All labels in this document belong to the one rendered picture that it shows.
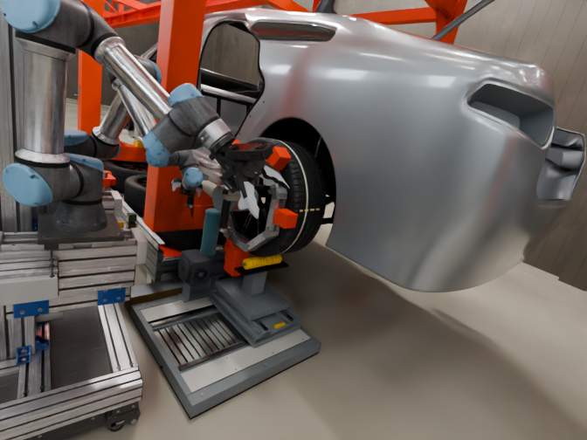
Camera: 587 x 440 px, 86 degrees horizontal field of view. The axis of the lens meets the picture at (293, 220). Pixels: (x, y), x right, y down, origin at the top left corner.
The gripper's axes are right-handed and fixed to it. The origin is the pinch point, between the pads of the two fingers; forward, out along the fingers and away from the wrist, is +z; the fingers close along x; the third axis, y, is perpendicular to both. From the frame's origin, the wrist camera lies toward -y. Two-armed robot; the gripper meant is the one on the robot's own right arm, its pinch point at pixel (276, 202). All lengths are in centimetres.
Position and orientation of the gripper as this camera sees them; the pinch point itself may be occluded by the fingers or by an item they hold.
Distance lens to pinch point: 80.0
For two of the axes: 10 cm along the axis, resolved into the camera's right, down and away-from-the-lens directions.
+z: 6.2, 7.7, 1.7
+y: -6.2, 3.4, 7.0
